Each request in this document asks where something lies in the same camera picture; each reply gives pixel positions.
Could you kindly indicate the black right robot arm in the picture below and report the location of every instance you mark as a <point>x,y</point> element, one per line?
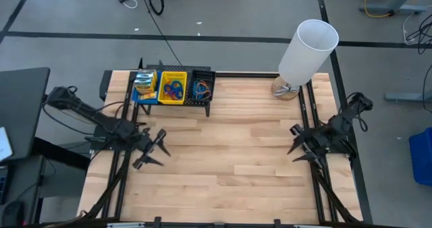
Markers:
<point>341,127</point>

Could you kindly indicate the purple coil wristband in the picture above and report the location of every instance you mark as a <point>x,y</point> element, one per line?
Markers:
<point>177,95</point>

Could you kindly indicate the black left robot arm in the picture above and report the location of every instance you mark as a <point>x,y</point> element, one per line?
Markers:
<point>94,116</point>

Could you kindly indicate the black computer mouse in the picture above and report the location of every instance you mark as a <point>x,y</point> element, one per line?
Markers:
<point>13,214</point>

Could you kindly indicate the black plastic basket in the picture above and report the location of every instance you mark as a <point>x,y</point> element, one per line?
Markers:
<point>212,76</point>

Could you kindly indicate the blue plastic basket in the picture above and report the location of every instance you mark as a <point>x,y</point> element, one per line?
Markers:
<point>138,98</point>

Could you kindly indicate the dark grey desk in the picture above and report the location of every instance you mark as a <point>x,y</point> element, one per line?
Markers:
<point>23,103</point>

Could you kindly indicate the yellow plastic basket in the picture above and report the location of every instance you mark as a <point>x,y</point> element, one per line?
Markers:
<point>162,100</point>

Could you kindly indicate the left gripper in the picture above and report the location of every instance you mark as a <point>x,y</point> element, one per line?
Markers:
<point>148,147</point>

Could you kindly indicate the white shade table lamp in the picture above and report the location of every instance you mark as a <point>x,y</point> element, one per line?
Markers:
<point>307,52</point>

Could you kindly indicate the grey metal floor foot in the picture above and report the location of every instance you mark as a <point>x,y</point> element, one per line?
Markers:
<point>405,97</point>

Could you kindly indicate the blue plastic bin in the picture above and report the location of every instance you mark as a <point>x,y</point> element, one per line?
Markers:
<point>422,157</point>

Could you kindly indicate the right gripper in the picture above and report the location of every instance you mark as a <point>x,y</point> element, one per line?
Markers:
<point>315,142</point>

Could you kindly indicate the black aluminium rig frame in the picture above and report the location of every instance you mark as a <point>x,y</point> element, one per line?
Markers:
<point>189,225</point>

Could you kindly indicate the black mesh desk riser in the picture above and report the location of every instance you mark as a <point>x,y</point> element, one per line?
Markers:
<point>175,68</point>

